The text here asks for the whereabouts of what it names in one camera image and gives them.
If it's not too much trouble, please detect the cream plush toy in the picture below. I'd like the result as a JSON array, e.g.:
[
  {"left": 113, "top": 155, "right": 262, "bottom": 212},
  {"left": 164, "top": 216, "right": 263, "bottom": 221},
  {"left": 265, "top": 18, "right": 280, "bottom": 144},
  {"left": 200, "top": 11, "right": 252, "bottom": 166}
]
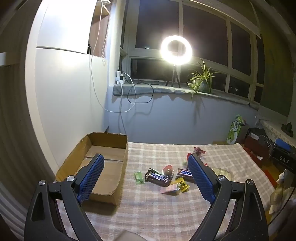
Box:
[{"left": 268, "top": 169, "right": 290, "bottom": 215}]

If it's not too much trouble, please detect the white lace cloth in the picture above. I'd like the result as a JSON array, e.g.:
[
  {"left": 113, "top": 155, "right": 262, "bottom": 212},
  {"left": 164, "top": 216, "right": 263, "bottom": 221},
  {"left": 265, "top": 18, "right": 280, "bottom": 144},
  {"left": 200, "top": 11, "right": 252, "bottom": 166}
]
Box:
[{"left": 258, "top": 119, "right": 296, "bottom": 141}]

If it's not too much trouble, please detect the cardboard box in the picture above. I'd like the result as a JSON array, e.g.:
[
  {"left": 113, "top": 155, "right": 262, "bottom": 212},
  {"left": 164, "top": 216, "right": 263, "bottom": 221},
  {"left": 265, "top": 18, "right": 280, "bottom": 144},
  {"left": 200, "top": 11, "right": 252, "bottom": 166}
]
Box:
[{"left": 55, "top": 132, "right": 128, "bottom": 206}]

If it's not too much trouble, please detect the red box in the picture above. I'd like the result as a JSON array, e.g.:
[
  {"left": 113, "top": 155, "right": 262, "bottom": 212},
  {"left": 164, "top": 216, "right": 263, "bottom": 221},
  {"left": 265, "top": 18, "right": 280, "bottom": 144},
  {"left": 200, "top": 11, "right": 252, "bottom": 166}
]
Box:
[{"left": 245, "top": 136, "right": 264, "bottom": 168}]

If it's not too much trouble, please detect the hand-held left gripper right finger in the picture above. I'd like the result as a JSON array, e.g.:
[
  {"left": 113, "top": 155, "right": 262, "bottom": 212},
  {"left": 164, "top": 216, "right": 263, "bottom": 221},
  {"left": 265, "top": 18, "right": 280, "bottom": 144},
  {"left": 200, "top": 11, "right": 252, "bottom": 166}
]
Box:
[{"left": 187, "top": 153, "right": 270, "bottom": 241}]

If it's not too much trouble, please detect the red clear candy bag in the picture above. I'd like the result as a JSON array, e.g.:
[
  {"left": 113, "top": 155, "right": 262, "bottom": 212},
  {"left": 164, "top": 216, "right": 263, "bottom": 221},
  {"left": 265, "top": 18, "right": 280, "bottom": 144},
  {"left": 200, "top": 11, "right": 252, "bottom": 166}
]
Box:
[
  {"left": 186, "top": 147, "right": 206, "bottom": 163},
  {"left": 162, "top": 164, "right": 174, "bottom": 176}
]

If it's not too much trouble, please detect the dark figurine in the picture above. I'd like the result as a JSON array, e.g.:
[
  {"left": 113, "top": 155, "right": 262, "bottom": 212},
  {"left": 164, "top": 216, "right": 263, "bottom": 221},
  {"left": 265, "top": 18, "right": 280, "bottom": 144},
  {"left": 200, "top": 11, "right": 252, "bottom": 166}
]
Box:
[{"left": 281, "top": 123, "right": 294, "bottom": 137}]

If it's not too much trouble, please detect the green printed bag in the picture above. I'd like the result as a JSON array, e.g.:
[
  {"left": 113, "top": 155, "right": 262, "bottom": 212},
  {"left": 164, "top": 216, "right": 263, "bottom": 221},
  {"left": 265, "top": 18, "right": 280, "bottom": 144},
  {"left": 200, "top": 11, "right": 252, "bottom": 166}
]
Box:
[{"left": 226, "top": 114, "right": 246, "bottom": 144}]

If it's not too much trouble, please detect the small yellow candy packet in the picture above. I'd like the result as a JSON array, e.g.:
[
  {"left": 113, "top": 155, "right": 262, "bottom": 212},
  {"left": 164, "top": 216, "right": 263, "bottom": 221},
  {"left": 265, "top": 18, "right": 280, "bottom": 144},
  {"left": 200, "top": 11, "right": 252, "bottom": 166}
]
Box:
[{"left": 170, "top": 179, "right": 189, "bottom": 193}]

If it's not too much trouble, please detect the grey windowsill cushion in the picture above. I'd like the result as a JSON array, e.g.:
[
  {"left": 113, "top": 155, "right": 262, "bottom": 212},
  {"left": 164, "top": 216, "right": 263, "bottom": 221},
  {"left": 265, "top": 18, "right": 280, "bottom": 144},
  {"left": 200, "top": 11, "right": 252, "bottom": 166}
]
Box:
[{"left": 112, "top": 82, "right": 259, "bottom": 109}]

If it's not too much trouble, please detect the clear cracker packet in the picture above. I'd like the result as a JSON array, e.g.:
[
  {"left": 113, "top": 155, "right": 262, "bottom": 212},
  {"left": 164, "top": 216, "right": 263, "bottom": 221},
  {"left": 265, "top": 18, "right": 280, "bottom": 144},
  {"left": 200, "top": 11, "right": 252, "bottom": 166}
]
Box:
[{"left": 211, "top": 167, "right": 232, "bottom": 180}]

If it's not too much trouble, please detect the ring light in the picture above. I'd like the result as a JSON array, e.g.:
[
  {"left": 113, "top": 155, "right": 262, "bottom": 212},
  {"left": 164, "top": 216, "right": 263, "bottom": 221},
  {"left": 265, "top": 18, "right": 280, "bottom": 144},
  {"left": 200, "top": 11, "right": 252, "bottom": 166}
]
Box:
[{"left": 160, "top": 35, "right": 193, "bottom": 66}]

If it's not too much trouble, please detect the wooden shelf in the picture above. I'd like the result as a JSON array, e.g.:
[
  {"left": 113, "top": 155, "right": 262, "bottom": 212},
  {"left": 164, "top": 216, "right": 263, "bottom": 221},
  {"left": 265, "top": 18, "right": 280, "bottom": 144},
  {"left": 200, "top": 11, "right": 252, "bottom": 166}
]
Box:
[{"left": 89, "top": 0, "right": 110, "bottom": 58}]

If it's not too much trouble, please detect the pink snack packet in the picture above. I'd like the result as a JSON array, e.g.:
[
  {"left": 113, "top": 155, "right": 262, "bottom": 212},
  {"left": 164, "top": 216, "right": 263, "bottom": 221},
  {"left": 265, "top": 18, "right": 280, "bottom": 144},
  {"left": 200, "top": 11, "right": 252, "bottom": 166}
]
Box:
[{"left": 160, "top": 184, "right": 179, "bottom": 194}]

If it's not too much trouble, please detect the blue flat object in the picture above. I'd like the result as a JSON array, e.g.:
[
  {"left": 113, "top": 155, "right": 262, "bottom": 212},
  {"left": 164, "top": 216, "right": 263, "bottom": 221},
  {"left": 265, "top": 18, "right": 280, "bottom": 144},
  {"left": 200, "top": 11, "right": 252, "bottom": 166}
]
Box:
[{"left": 276, "top": 138, "right": 290, "bottom": 150}]

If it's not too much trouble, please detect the white wall charger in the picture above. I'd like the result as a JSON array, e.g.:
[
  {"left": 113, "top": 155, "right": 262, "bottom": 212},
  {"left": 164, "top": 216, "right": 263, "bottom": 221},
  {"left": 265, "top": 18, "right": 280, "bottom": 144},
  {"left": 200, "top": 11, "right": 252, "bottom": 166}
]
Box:
[{"left": 115, "top": 71, "right": 126, "bottom": 85}]

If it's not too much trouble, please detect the light green snack packet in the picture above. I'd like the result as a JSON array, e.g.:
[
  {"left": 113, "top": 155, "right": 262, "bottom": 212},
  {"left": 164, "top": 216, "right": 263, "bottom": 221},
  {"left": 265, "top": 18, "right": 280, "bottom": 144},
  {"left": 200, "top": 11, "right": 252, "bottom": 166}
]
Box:
[{"left": 134, "top": 171, "right": 146, "bottom": 184}]

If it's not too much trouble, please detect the black cable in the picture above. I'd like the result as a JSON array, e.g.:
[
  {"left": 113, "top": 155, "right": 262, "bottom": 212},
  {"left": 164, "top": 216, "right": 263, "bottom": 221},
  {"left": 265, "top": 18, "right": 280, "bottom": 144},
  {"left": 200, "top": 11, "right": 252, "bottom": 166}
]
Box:
[{"left": 120, "top": 72, "right": 154, "bottom": 104}]

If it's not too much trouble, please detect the brown chocolate bar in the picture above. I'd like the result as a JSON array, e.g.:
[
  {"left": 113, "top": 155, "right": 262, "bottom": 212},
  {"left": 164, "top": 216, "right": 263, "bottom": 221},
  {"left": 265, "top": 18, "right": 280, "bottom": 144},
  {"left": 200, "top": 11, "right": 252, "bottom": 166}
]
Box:
[
  {"left": 144, "top": 168, "right": 173, "bottom": 188},
  {"left": 176, "top": 168, "right": 193, "bottom": 183}
]

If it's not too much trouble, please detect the window frame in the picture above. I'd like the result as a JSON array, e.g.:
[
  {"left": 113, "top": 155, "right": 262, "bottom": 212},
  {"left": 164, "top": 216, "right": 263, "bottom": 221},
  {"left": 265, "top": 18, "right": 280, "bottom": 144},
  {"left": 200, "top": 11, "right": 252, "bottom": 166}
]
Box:
[{"left": 120, "top": 0, "right": 266, "bottom": 105}]

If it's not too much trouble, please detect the black light tripod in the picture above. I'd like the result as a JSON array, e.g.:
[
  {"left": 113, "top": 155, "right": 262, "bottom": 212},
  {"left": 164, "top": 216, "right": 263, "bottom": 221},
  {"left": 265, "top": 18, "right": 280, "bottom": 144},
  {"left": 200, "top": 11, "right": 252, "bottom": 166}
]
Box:
[{"left": 165, "top": 64, "right": 181, "bottom": 88}]

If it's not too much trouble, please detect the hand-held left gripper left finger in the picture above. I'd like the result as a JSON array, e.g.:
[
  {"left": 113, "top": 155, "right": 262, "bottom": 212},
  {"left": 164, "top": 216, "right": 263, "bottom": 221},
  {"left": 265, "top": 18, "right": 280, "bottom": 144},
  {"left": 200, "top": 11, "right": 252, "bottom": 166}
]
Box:
[{"left": 24, "top": 153, "right": 105, "bottom": 241}]

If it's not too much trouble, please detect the white cable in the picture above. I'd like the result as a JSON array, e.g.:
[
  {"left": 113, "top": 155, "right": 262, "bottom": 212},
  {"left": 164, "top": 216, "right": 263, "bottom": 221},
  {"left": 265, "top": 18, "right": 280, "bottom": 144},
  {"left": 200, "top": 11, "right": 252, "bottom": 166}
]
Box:
[{"left": 89, "top": 0, "right": 137, "bottom": 113}]

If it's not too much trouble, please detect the white cabinet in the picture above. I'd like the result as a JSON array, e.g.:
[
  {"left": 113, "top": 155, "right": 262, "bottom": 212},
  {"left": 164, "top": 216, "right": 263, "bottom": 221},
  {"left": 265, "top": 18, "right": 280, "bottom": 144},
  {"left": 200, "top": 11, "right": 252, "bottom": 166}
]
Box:
[{"left": 25, "top": 0, "right": 110, "bottom": 181}]

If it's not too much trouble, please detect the potted spider plant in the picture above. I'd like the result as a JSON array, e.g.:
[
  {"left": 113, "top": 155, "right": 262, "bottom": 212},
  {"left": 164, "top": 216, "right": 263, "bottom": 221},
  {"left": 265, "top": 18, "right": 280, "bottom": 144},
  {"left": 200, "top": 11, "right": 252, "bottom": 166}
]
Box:
[{"left": 187, "top": 58, "right": 220, "bottom": 99}]

